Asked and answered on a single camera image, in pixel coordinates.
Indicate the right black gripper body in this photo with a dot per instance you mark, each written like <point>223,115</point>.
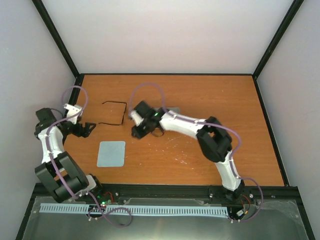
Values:
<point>147,128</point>

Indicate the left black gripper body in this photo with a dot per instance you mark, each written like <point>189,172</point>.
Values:
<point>75,132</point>

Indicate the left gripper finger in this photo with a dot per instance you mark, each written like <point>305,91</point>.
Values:
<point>90,125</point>
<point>88,130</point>

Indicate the pink glasses case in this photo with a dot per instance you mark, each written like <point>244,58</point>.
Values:
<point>174,109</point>

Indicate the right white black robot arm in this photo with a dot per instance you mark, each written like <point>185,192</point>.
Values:
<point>213,139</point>

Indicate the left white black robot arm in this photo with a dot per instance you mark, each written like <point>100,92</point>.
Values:
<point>58,172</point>

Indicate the light blue cleaning cloth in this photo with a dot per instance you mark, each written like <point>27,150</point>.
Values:
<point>111,154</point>

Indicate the black thin-frame sunglasses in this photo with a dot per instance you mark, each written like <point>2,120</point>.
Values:
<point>116,115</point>

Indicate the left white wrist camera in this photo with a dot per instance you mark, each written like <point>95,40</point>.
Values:
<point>73,112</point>

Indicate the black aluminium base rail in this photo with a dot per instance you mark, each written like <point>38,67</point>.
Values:
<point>212,194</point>

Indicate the light blue slotted cable duct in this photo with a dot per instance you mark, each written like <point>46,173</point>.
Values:
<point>137,210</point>

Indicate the left black frame post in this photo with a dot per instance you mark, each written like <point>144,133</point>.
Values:
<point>48,22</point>

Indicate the black frame post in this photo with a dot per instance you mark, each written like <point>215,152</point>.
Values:
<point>48,22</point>
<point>281,30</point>

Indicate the right black frame post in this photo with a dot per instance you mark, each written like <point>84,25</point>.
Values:
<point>281,30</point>

